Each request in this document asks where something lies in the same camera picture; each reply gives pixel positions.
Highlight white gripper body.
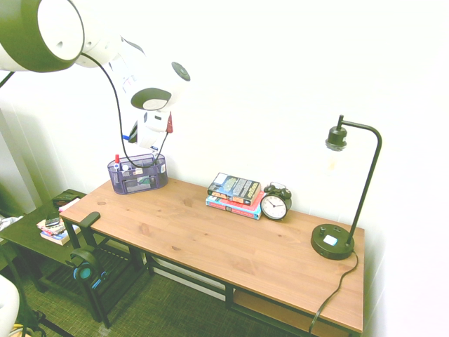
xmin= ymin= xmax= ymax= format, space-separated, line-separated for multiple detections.
xmin=135 ymin=110 xmax=173 ymax=149

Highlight purple mesh desk organizer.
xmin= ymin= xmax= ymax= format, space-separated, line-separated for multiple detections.
xmin=107 ymin=153 xmax=170 ymax=196

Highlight black Star Wars book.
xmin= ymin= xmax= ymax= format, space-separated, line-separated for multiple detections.
xmin=207 ymin=171 xmax=262 ymax=207

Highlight black headphone hanger clamp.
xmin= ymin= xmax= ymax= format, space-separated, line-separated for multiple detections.
xmin=74 ymin=211 xmax=102 ymax=246

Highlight pink and teal book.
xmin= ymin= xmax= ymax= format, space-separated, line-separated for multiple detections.
xmin=205 ymin=190 xmax=266 ymax=221

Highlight black mobile phone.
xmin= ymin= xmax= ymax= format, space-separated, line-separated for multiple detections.
xmin=44 ymin=211 xmax=62 ymax=228

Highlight stack of paperback books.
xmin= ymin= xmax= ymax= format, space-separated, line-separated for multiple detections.
xmin=36 ymin=218 xmax=82 ymax=246

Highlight dark slatted shelf rack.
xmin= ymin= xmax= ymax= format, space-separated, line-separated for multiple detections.
xmin=38 ymin=235 xmax=155 ymax=329

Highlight black twin bell alarm clock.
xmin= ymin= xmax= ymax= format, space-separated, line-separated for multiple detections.
xmin=260 ymin=181 xmax=293 ymax=222

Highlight wooden desk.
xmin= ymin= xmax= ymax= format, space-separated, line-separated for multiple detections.
xmin=60 ymin=209 xmax=362 ymax=337

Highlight black and blue headphones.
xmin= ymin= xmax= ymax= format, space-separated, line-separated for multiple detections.
xmin=65 ymin=244 xmax=108 ymax=291

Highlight dark side table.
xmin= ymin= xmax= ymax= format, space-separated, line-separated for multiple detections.
xmin=0 ymin=188 xmax=88 ymax=294

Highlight black desk lamp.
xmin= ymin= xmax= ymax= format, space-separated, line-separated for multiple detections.
xmin=310 ymin=114 xmax=383 ymax=261

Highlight wooden lower desk shelf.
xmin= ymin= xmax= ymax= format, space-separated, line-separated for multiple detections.
xmin=232 ymin=289 xmax=351 ymax=337

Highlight white rounded stand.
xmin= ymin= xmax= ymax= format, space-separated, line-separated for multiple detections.
xmin=0 ymin=274 xmax=21 ymax=337

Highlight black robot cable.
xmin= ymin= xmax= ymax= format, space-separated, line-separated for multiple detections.
xmin=79 ymin=52 xmax=170 ymax=169

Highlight black lamp power cord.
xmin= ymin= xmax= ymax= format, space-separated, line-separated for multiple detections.
xmin=307 ymin=249 xmax=360 ymax=334

